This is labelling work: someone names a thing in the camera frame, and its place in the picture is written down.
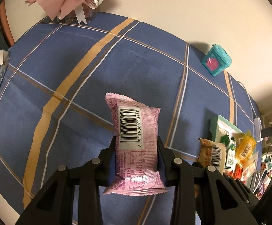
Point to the beige snack packet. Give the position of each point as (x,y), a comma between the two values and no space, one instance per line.
(212,154)

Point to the teal-rimmed white tray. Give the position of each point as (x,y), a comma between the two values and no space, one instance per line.
(216,127)

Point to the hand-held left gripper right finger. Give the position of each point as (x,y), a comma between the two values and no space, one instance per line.
(161,166)

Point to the black charger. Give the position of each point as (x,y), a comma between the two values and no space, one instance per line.
(266,132)

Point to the yellow snack packet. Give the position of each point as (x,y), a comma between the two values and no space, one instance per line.
(245,146)

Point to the green and white snack packet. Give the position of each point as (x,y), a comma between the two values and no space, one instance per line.
(230,152)

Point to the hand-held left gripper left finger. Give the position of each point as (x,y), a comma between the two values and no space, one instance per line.
(112,171)

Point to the blue plaid tablecloth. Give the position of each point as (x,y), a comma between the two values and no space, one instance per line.
(56,63)

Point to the white power strip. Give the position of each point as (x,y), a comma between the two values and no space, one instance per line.
(258,129)

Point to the teal toy house box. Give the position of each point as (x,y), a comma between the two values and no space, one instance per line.
(214,61)

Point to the pink snack packet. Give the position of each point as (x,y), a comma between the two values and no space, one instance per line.
(136,140)

